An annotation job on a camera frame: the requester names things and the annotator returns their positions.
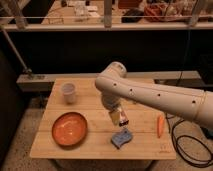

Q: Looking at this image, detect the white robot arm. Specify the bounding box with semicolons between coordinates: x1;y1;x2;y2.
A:
95;62;213;130

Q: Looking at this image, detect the wooden table board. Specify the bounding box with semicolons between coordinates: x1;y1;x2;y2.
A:
30;78;176;160

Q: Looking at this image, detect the orange carrot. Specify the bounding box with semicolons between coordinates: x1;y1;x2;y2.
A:
157;115;165;138

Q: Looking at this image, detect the orange bowl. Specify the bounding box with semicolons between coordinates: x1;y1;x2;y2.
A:
51;112;88;146

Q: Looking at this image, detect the metal diagonal pole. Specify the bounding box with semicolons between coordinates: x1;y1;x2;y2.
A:
0;26;33;79

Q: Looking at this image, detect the black cable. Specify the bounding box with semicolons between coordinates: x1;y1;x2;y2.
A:
166;113;213;169

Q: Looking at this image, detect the horizontal metal rail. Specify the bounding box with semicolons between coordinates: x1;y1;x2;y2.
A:
0;22;213;32

